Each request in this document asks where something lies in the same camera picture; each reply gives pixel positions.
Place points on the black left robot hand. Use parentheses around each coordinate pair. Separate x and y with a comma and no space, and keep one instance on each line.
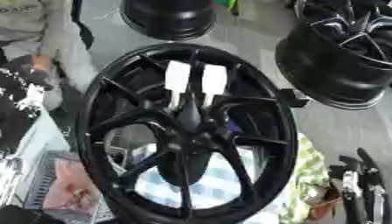
(15,96)

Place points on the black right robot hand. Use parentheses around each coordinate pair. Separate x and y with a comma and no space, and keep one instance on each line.
(365,186)

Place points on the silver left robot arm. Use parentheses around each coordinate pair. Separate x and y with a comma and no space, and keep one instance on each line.
(35,145)

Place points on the black spoked wheel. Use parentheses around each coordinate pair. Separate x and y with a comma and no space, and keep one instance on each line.
(127,116)

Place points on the black spoked wheel rim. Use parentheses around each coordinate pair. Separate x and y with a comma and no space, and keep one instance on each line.
(326,61)

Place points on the person's hand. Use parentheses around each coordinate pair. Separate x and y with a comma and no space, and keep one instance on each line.
(41,62)

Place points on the person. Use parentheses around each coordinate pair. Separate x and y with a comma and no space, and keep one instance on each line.
(30,23)

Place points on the pink plastic bag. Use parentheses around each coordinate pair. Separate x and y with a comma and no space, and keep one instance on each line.
(71,183)

